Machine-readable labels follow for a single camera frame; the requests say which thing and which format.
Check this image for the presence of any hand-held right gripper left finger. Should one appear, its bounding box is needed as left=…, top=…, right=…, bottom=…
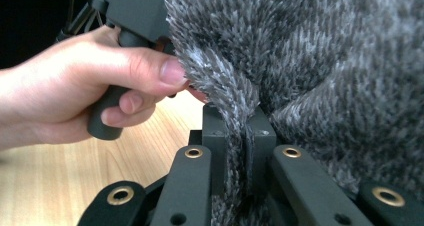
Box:
left=200, top=103, right=232, bottom=198

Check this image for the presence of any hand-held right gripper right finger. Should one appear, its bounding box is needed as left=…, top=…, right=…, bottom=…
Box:
left=247, top=105, right=278, bottom=198

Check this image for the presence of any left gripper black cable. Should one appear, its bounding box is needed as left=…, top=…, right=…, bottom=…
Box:
left=54, top=0, right=111, bottom=43

